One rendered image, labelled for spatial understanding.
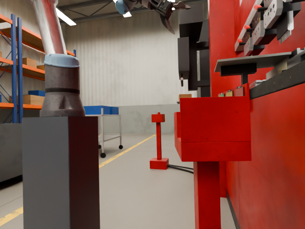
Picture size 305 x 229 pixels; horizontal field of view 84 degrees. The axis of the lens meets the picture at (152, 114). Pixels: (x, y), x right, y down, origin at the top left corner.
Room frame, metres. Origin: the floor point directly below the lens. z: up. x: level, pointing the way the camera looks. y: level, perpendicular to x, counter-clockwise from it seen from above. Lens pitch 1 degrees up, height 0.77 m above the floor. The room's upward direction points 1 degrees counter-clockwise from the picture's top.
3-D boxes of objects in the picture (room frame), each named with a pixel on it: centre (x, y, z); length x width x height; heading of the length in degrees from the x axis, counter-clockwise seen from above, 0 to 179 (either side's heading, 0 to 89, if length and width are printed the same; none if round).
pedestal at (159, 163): (2.58, -0.09, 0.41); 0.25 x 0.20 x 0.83; 74
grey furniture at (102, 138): (3.76, 1.15, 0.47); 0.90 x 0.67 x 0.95; 168
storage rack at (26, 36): (6.61, 4.21, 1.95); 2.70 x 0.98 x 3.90; 168
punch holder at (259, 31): (0.94, -0.63, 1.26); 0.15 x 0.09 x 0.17; 164
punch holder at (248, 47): (1.13, -0.69, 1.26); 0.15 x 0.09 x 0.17; 164
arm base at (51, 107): (0.64, 0.33, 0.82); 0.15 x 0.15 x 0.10
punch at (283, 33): (0.72, -0.57, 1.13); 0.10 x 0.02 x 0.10; 164
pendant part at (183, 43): (2.02, -0.38, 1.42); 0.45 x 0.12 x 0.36; 170
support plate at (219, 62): (0.77, -0.43, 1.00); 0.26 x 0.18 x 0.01; 74
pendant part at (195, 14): (2.06, -0.48, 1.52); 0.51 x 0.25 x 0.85; 170
